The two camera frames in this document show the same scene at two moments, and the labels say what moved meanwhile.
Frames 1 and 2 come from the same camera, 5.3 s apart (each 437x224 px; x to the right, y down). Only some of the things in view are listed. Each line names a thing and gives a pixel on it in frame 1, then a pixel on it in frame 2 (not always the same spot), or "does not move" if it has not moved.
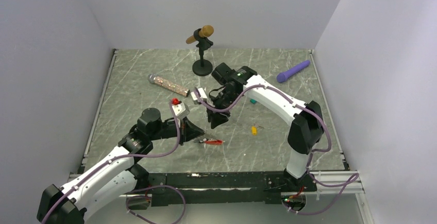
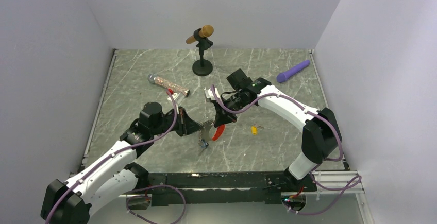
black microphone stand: [203, 67] does not move
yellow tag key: [254, 130] does not move
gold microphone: [206, 31] does not move
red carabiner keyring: [214, 141] -> [219, 132]
